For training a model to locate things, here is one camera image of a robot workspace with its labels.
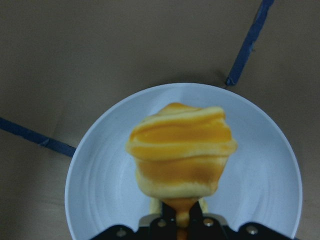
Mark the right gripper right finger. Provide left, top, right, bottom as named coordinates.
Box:
left=188, top=202, right=228, bottom=240

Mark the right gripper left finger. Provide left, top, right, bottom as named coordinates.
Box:
left=149, top=202, right=177, bottom=240

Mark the blue plate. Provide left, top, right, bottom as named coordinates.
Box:
left=64, top=83, right=303, bottom=240

